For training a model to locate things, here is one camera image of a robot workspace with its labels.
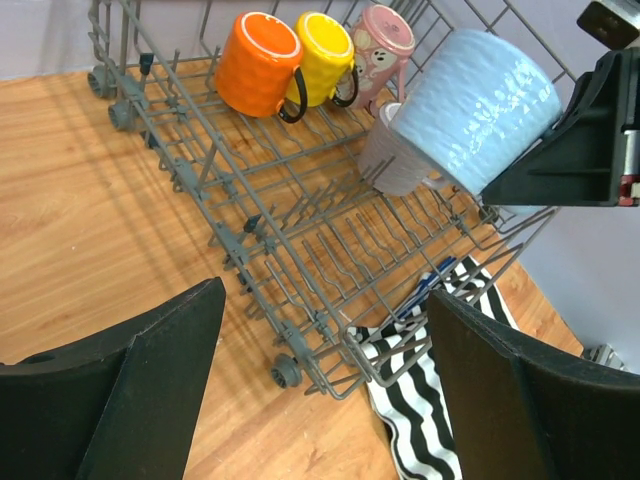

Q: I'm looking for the lilac grey mug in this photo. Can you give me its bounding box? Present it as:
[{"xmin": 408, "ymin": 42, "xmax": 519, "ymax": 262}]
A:
[{"xmin": 357, "ymin": 102, "xmax": 447, "ymax": 197}]

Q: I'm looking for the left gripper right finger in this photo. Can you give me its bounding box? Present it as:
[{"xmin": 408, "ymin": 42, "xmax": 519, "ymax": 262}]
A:
[{"xmin": 427, "ymin": 290, "xmax": 639, "ymax": 479}]

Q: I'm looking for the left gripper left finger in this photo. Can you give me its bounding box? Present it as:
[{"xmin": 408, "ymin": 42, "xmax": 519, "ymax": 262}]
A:
[{"xmin": 1, "ymin": 278, "xmax": 226, "ymax": 479}]

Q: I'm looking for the grey wire dish rack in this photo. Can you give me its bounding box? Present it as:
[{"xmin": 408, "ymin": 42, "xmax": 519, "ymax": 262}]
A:
[{"xmin": 87, "ymin": 1, "xmax": 557, "ymax": 399}]

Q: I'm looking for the pink ghost pattern mug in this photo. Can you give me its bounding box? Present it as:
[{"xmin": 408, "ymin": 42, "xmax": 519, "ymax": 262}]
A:
[{"xmin": 350, "ymin": 4, "xmax": 416, "ymax": 113}]

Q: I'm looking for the yellow enamel mug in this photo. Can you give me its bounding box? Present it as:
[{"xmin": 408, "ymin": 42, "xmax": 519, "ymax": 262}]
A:
[{"xmin": 294, "ymin": 11, "xmax": 359, "ymax": 108}]

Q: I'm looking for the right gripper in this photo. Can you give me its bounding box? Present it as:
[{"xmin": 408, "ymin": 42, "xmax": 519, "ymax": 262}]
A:
[{"xmin": 482, "ymin": 47, "xmax": 639, "ymax": 207}]

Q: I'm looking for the black white striped cloth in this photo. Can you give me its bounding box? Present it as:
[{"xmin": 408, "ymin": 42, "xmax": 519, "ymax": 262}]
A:
[{"xmin": 350, "ymin": 256, "xmax": 492, "ymax": 479}]

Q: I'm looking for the light blue mug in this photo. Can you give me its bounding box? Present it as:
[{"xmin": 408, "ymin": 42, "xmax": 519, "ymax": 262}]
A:
[{"xmin": 390, "ymin": 29, "xmax": 562, "ymax": 197}]

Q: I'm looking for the orange glass mug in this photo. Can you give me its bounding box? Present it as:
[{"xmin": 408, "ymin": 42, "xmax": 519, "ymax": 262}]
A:
[{"xmin": 214, "ymin": 11, "xmax": 308, "ymax": 124}]

